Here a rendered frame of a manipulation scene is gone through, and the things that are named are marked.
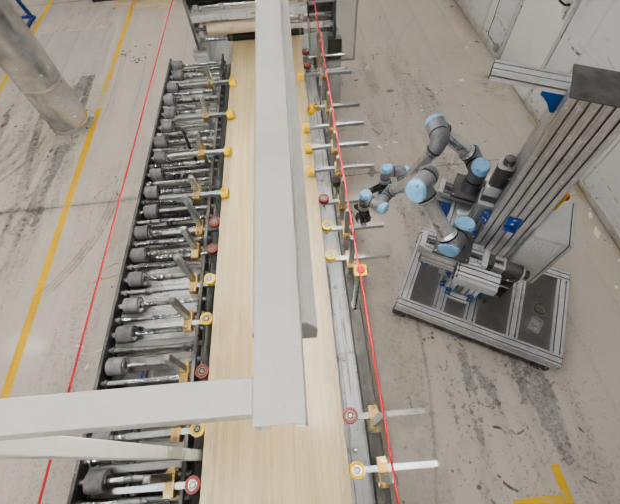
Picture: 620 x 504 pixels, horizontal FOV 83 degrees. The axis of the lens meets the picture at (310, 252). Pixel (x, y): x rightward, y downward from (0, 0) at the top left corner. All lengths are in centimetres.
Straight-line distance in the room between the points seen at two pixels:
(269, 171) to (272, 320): 31
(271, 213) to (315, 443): 159
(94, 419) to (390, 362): 268
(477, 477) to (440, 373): 71
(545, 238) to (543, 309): 114
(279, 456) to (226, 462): 27
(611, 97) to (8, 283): 472
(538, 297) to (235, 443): 258
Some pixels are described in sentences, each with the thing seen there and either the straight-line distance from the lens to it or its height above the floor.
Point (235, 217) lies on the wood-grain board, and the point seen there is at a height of 90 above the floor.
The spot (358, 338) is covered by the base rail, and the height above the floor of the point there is 70.
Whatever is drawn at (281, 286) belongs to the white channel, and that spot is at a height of 246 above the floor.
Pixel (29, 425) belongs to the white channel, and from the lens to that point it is 64.
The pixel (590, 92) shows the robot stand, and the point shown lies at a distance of 193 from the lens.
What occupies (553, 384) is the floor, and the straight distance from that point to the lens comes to 349.
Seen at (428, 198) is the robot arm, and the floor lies 150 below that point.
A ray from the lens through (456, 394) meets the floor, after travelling 316.
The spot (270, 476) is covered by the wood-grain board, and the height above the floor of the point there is 90.
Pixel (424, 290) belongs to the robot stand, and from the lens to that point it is 314.
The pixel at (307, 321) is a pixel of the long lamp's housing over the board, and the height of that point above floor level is 237.
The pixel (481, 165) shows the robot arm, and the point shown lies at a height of 127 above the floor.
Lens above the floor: 296
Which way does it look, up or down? 59 degrees down
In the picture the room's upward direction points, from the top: 5 degrees counter-clockwise
